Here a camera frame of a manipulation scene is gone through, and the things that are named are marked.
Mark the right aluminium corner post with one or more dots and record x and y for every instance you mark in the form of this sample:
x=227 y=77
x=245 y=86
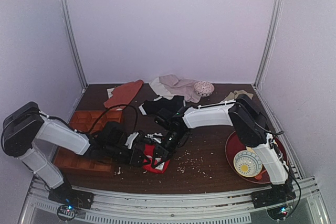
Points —
x=269 y=44

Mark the orange plastic spoon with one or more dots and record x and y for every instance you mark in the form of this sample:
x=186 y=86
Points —
x=259 y=176

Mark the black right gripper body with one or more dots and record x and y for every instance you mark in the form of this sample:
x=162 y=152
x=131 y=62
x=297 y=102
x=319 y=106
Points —
x=163 y=151

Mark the right circuit board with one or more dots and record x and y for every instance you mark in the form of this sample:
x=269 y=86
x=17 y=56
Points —
x=279 y=213

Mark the aluminium corner post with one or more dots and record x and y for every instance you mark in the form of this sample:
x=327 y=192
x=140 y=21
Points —
x=269 y=44
x=72 y=44

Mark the circuit board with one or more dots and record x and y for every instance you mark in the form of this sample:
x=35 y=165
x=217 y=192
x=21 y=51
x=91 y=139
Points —
x=66 y=212
x=279 y=213

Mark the red white underwear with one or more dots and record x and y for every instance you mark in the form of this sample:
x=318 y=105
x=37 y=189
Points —
x=149 y=152

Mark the blue yellow patterned bowl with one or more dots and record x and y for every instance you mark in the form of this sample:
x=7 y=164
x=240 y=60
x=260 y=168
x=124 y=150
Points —
x=247 y=163

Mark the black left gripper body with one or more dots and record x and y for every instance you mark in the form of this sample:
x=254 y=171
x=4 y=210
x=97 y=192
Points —
x=135 y=157

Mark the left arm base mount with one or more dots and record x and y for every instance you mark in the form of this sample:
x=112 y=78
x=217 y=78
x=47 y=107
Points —
x=66 y=195

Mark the left circuit board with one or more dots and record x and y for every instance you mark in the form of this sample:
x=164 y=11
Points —
x=66 y=212

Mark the rust orange underwear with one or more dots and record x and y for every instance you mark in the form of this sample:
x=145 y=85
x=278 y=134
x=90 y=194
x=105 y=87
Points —
x=123 y=95

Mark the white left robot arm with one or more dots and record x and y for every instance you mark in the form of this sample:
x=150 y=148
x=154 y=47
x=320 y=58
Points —
x=29 y=123

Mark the black white underwear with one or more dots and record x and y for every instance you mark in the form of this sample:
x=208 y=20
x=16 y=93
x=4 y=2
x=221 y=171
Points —
x=171 y=105

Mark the front aluminium rail frame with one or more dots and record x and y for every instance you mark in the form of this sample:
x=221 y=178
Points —
x=227 y=207

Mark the beige white underwear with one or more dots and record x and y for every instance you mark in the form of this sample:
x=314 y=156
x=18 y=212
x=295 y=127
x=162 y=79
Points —
x=233 y=95

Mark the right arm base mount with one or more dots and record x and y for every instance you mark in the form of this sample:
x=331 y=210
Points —
x=277 y=194

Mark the left aluminium corner post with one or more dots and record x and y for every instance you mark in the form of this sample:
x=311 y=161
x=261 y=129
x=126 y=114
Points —
x=72 y=44

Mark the wooden compartment tray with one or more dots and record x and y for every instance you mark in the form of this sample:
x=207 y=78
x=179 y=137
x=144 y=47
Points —
x=82 y=156

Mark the mauve white underwear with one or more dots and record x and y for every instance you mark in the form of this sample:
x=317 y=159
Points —
x=170 y=85

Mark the round red tray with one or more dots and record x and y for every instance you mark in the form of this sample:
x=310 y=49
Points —
x=236 y=150

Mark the red dotted white bowl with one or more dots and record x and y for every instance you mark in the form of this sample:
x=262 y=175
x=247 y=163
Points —
x=204 y=88

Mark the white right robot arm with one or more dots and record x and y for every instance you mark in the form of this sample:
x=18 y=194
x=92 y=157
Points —
x=250 y=126

